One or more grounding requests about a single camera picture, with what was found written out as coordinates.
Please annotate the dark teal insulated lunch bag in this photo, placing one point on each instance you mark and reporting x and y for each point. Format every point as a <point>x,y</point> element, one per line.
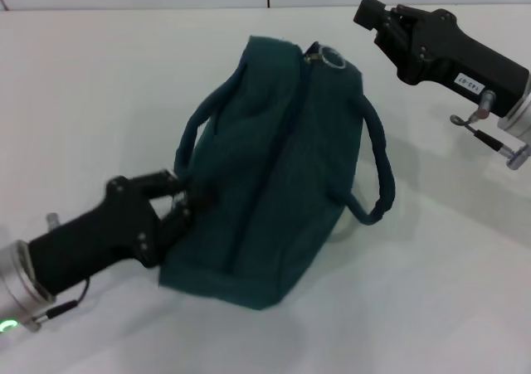
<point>269,183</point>

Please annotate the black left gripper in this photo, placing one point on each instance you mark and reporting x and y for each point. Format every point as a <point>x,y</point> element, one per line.
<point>91,237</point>

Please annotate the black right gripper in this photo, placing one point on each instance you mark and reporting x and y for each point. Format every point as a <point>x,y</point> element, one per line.
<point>456,54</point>

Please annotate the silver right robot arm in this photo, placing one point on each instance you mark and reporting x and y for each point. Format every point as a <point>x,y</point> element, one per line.
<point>520,117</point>

